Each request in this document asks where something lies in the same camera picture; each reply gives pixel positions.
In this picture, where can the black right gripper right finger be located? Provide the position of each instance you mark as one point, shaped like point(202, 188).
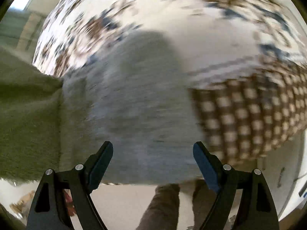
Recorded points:
point(256, 209)

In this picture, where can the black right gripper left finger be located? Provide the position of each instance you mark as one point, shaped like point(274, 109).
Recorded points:
point(49, 209)

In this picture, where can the grey fleece pants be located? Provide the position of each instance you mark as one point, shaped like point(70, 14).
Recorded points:
point(135, 97)

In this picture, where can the person's legs in pyjamas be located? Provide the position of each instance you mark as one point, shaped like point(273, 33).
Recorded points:
point(163, 210)

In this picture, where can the floral bed blanket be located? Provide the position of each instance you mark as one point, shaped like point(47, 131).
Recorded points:
point(244, 61)

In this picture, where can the left green curtain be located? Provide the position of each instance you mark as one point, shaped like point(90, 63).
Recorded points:
point(20, 29)

